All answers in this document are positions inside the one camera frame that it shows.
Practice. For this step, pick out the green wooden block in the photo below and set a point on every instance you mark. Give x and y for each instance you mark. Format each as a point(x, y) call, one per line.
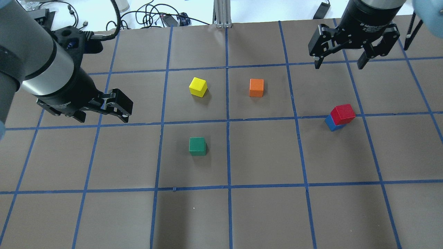
point(197, 146)

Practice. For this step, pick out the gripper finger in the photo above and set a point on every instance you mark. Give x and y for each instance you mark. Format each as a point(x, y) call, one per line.
point(78, 115)
point(324, 41)
point(388, 38)
point(114, 103)

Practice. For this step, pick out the red wooden block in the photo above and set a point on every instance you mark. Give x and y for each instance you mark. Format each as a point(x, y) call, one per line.
point(342, 114)

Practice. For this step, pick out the orange wooden block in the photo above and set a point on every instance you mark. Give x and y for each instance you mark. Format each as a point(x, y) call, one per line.
point(256, 88)

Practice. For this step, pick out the yellow wooden block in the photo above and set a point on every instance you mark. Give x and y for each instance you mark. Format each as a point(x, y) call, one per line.
point(198, 87)

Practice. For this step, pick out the blue wooden block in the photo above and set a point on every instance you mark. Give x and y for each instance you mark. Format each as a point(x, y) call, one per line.
point(331, 124)

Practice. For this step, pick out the aluminium frame post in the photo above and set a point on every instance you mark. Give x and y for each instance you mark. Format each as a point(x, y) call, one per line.
point(222, 14)

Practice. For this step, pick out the black power adapter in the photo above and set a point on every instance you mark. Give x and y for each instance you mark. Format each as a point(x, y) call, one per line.
point(169, 21)

